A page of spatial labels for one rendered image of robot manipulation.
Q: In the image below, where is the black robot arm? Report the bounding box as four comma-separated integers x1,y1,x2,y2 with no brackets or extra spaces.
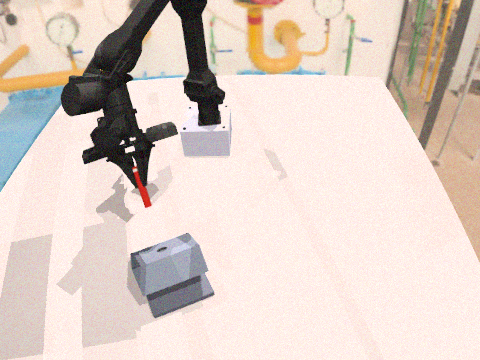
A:
60,0,225,151

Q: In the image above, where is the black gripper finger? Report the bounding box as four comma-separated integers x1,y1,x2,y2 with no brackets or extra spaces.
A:
130,144,155,187
106,151,138,189

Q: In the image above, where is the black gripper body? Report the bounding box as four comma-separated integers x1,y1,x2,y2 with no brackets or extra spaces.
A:
82,102,178,165

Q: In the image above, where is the red peg with white band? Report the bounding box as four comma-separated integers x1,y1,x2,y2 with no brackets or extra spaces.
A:
132,166,151,208

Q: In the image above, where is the grey metal panel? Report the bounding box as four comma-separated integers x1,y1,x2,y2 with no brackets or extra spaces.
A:
130,232,215,318

